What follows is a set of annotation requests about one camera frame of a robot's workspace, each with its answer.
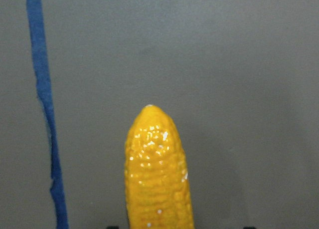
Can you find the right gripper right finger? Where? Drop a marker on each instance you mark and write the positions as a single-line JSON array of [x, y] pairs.
[[249, 227]]

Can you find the yellow toy corn cob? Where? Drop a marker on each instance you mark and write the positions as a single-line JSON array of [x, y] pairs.
[[156, 175]]

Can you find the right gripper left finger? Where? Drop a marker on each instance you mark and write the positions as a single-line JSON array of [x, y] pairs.
[[112, 227]]

